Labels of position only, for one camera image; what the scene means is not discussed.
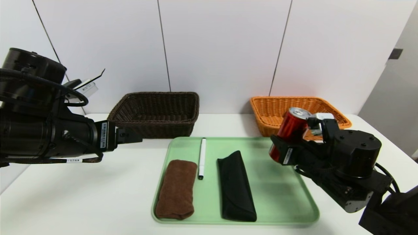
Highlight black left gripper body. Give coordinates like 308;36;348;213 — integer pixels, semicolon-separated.
56;115;119;157

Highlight red soda can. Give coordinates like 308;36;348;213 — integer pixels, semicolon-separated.
269;107;312;163

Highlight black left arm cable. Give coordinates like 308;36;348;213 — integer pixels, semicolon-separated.
0;69;89;107

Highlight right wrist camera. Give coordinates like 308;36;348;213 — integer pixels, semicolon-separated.
307;113;338;144

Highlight black glasses case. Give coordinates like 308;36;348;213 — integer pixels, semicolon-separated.
217;150;257;222

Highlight dark brown wicker basket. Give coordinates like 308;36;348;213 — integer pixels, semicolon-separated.
107;92;200;139

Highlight brown towel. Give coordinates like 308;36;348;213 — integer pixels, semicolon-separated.
155;159;198;220

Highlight black cable with white tag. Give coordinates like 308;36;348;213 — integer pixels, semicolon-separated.
0;150;104;164

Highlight white marker pen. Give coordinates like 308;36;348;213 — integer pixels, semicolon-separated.
198;138;207;180

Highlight thin black cable tie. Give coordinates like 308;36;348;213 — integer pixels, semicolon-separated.
74;68;106;90

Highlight light green plastic tray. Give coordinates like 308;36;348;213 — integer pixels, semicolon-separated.
151;137;320;225

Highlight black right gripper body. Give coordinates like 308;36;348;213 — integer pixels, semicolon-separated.
270;134;324;175

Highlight orange wicker basket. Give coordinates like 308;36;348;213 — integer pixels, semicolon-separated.
250;96;352;141

